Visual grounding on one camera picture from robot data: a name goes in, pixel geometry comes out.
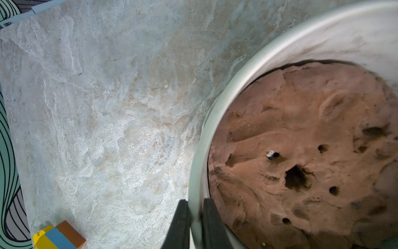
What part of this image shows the white ceramic pot with mud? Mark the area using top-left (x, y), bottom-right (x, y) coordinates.
top-left (188, 1), bottom-right (398, 249)

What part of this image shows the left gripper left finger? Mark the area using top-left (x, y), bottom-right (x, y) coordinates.
top-left (161, 199), bottom-right (191, 249)

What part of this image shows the multicolour toy block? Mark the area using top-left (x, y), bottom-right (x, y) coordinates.
top-left (32, 221), bottom-right (86, 249)

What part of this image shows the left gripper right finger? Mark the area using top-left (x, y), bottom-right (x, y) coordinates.
top-left (202, 198), bottom-right (233, 249)

